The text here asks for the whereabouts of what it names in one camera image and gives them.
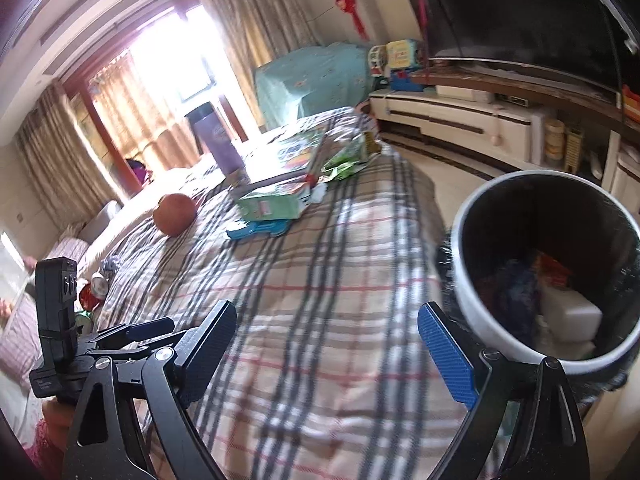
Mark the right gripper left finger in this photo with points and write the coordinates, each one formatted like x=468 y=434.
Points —
x=105 y=440

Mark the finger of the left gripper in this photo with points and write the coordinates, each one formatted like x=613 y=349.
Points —
x=140 y=329
x=165 y=342

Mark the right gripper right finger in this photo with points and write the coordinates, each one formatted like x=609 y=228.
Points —
x=548 y=441

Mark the white foam block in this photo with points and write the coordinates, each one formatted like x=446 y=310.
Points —
x=571 y=317

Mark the blue plastic snack wrapper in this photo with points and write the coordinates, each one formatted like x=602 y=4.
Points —
x=512 y=297

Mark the red snack bag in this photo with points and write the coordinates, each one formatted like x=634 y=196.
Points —
x=552 y=273

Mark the green milk carton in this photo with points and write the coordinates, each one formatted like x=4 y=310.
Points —
x=286 y=200

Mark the white round trash bin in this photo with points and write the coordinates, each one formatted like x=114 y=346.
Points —
x=572 y=220

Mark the person's left hand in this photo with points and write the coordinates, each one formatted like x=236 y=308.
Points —
x=58 y=419

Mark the red crushed drink can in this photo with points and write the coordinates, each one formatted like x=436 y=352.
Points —
x=94 y=292

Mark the crumpled silver foil wrapper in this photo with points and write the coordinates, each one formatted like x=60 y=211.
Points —
x=110 y=266

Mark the black phone on gripper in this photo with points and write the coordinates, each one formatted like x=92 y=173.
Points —
x=56 y=291

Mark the red apple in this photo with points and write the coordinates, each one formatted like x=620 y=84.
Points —
x=174 y=213

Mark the left beige curtain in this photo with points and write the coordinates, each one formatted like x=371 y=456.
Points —
x=69 y=179

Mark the beige curtain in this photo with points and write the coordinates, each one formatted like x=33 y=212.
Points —
x=257 y=32
x=69 y=179

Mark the plaid checkered table cloth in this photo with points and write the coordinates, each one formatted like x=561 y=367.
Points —
x=326 y=376

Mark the purple water bottle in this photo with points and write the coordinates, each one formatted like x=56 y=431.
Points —
x=209 y=130

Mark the children's picture book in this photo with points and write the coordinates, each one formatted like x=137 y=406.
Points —
x=297 y=155

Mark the green snack wrapper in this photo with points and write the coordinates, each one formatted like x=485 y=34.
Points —
x=352 y=157

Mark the white tv cabinet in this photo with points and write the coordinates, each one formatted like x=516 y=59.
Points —
x=510 y=136

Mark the teal cloth covered furniture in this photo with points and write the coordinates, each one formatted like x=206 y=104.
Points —
x=312 y=80

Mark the right beige curtain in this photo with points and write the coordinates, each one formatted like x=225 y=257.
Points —
x=257 y=32

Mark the black flat screen television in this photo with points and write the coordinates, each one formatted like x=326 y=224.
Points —
x=595 y=41

